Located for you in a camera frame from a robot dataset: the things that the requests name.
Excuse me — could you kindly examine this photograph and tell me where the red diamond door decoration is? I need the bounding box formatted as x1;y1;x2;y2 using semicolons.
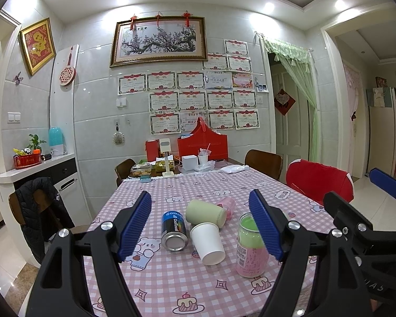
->
274;89;296;116

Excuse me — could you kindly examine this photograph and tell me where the brown wooden chair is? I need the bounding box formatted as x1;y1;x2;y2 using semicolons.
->
244;150;282;180
115;159;136;186

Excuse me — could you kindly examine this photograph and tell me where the blue black metal can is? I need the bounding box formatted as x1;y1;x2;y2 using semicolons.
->
161;210;189;252

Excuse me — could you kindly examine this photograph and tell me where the large framed blossom painting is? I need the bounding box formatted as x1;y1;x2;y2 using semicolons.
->
110;12;208;67

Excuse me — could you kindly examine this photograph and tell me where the red covered chair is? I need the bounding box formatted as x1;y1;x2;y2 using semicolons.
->
285;159;354;205

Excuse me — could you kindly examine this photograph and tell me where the white desk lamp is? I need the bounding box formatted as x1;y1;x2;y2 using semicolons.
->
159;138;175;178

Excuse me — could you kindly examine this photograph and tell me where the white square box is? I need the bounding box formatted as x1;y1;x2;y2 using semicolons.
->
182;155;199;171

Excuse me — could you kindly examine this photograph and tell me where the green door curtain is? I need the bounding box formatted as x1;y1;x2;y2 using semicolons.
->
256;32;321;162

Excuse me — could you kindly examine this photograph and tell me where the round red wall ornament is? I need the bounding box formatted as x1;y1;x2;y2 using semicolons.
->
58;46;76;87

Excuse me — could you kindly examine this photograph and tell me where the gold framed red picture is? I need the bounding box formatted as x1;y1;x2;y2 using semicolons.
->
18;18;56;76

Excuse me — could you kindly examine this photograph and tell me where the small green potted plant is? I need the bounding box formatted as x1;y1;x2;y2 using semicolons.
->
28;134;47;153

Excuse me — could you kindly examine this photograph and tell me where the white sideboard cabinet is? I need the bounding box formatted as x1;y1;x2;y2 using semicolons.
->
0;152;94;268

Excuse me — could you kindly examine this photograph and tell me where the snack box on table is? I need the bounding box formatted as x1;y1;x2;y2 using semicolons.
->
130;162;152;178

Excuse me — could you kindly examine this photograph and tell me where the brown wooden chair left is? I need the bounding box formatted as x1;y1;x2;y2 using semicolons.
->
115;159;136;186

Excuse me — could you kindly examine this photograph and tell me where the black jacket on chair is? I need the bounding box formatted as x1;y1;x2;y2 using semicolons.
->
15;177;75;264

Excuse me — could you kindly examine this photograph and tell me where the white crumpled plastic bag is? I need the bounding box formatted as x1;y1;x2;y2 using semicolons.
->
220;165;249;174

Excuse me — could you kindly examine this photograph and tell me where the red fruit basket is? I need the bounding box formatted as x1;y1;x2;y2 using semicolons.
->
13;154;42;170

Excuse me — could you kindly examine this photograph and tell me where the small pink plastic cup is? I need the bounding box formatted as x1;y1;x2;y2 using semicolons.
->
217;197;236;220

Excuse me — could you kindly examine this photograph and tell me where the clear plastic drink cup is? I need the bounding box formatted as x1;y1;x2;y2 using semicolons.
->
198;145;211;165

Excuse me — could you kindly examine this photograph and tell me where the white paper cup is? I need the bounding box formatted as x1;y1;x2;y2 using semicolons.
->
190;222;225;266

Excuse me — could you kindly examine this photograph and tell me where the pink checkered tablecloth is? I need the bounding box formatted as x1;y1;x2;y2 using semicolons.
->
82;166;336;317

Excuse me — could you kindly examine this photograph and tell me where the pale green foam cup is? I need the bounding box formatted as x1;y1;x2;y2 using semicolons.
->
185;200;227;229

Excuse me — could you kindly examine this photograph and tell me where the light blue humidifier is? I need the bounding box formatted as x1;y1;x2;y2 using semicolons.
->
48;127;65;157

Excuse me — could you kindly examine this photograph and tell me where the brown wooden chair right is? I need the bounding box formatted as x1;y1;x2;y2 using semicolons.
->
244;150;282;180

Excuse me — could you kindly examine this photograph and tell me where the pink green glass cup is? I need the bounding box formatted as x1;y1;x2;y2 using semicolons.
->
235;213;269;278

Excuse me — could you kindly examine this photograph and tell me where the teal small tin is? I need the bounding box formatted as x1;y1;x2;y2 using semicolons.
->
139;175;152;183

